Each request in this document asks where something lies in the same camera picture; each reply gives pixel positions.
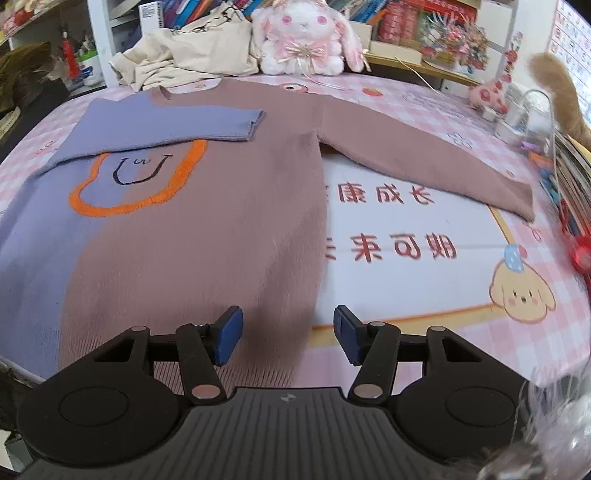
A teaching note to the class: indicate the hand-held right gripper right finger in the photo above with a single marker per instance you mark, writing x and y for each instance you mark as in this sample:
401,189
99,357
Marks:
346,334

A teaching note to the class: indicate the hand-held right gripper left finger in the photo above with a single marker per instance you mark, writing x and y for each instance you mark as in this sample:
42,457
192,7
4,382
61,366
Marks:
229,334

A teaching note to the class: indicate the brown and lavender sweater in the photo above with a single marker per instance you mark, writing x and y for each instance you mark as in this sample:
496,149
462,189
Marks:
207,230

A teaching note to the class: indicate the white desk mat orange border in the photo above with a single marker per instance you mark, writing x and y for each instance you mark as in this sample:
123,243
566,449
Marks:
406,286

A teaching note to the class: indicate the fluffy white sleeve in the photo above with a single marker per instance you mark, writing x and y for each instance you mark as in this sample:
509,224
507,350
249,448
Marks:
558,429

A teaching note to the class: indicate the pink checked table mat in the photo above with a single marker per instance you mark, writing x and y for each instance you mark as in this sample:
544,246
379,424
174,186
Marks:
415,110

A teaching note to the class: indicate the red round object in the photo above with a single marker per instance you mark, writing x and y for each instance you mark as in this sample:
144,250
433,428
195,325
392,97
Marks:
582,256

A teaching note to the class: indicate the stack of books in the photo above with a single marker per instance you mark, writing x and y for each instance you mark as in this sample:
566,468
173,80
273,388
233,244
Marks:
572,170

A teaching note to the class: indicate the pink spotted giraffe toy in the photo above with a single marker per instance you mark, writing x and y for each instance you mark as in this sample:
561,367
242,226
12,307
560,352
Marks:
489,94

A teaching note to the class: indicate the clear plastic box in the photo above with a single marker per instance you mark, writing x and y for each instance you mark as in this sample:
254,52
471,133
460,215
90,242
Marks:
526,117

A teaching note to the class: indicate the cream garment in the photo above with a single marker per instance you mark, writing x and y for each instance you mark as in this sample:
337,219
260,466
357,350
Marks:
198,50

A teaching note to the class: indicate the pink and white bunny plush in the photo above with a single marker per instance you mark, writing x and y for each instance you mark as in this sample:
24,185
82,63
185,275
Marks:
300,41

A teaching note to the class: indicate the white plastic jar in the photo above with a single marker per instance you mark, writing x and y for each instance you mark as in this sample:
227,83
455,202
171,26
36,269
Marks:
91,71

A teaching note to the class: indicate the colourful paper flower bouquet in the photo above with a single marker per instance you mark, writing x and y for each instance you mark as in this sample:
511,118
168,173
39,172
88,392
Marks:
455,44

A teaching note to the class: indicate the red tassel ornament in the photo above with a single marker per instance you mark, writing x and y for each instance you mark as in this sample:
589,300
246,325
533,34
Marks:
70,60

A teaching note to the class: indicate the red printed box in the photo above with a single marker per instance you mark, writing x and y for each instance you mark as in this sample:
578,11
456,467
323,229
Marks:
401,18

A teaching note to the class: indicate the fluffy orange and white cat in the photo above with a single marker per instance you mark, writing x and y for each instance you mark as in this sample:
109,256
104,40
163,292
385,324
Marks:
558,92

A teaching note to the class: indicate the row of books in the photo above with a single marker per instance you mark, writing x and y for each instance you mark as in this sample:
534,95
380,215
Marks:
194,9

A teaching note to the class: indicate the white bookshelf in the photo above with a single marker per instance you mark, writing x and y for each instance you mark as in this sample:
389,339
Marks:
99,27

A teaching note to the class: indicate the white labelled box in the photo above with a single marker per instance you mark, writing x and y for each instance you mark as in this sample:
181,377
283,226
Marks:
150,9

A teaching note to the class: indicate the olive brown cloth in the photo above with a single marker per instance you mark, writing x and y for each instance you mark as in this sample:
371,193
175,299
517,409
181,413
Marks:
23,64

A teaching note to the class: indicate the wall poster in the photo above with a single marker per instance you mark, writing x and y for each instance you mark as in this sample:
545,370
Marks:
570,37

